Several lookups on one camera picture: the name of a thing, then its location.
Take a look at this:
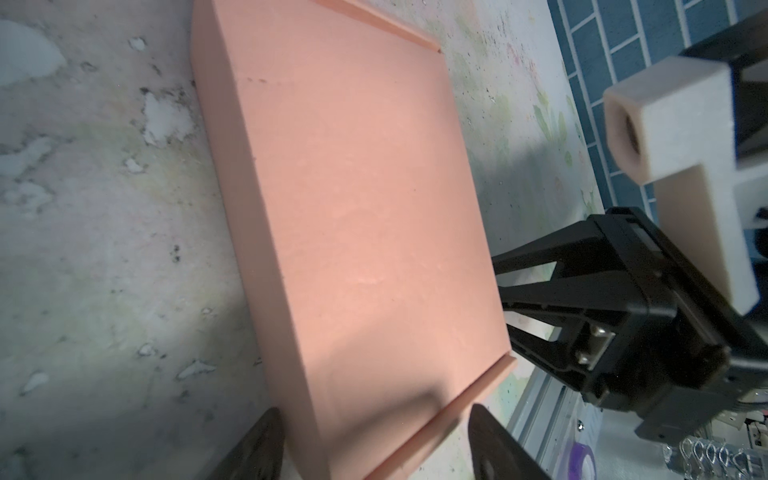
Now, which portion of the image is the metal base rail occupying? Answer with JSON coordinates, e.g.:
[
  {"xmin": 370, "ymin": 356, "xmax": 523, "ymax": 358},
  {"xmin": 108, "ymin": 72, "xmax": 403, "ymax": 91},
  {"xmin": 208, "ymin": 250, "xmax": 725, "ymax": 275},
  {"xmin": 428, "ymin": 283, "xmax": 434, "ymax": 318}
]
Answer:
[{"xmin": 507, "ymin": 368, "xmax": 603, "ymax": 480}]

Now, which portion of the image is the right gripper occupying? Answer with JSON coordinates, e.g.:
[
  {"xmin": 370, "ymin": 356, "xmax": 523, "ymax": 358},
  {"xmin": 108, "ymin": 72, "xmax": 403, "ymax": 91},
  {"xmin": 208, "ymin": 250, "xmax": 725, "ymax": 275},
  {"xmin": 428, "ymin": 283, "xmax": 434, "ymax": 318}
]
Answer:
[{"xmin": 492, "ymin": 209, "xmax": 767, "ymax": 443}]

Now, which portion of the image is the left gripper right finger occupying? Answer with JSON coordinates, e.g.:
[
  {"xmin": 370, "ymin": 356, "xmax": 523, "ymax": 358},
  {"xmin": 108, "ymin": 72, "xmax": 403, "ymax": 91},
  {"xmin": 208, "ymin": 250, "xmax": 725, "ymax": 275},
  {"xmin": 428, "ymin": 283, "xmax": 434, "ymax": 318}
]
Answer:
[{"xmin": 468, "ymin": 404, "xmax": 550, "ymax": 480}]

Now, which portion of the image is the purple tape roll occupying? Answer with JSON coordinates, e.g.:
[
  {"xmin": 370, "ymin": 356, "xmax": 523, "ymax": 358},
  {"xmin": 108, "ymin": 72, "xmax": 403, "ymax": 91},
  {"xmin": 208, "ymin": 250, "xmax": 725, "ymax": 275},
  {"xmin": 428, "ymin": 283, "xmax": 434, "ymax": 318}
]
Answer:
[{"xmin": 566, "ymin": 442, "xmax": 597, "ymax": 480}]

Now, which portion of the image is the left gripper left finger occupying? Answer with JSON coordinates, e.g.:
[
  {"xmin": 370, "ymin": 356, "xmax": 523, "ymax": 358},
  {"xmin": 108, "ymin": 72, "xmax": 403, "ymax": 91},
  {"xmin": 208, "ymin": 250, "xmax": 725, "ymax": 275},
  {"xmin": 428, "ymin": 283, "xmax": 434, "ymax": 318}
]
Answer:
[{"xmin": 208, "ymin": 407, "xmax": 285, "ymax": 480}]

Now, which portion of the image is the peach paper box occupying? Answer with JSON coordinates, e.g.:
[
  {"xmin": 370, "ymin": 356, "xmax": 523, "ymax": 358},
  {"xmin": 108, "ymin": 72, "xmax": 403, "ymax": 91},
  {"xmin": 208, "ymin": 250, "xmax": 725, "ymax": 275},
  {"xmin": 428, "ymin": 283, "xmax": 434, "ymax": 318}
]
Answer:
[{"xmin": 191, "ymin": 1, "xmax": 515, "ymax": 479}]

